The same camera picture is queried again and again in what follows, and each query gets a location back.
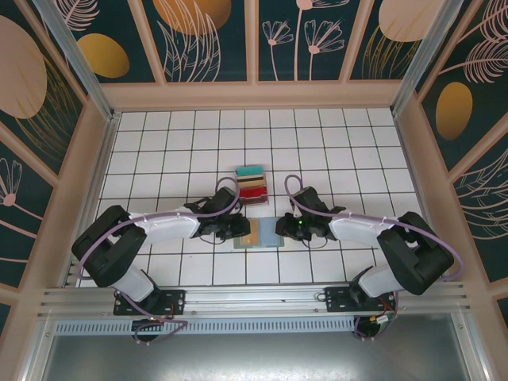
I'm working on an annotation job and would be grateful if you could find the green card holder wallet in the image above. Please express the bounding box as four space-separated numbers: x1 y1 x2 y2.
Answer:
232 217 286 250

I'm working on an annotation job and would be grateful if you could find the single gold card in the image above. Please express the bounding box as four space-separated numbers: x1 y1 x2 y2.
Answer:
239 220 261 248

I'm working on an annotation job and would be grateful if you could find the clear acrylic card stand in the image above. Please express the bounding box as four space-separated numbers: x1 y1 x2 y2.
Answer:
234 164 271 208

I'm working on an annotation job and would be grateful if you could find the red card stack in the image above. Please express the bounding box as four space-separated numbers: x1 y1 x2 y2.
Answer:
239 187 269 206

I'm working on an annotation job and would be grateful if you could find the gold card stack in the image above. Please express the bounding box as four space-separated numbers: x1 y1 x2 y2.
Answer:
237 176 266 190

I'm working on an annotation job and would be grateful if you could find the grey metal panel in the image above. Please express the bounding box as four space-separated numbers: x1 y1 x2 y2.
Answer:
39 315 483 381

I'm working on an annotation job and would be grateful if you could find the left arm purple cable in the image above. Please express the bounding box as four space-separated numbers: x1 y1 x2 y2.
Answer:
77 176 244 345

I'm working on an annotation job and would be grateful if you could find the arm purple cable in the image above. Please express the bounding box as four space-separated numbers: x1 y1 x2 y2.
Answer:
77 176 244 345
284 174 465 342

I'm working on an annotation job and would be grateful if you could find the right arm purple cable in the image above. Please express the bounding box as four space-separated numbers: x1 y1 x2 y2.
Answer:
284 174 465 342

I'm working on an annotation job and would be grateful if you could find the aluminium frame rail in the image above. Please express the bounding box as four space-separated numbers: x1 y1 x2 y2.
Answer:
37 281 473 318

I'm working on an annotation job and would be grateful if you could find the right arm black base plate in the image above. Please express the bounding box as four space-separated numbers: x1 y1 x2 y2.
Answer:
324 286 398 314

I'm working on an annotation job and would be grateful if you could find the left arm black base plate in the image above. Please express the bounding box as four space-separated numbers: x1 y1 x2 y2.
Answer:
113 288 187 317

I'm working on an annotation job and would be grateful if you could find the slotted grey cable duct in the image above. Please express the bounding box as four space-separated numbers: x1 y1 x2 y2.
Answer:
53 317 356 337

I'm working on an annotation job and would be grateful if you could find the aluminium corner post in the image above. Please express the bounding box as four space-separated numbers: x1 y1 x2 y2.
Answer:
33 0 120 122
391 0 464 116

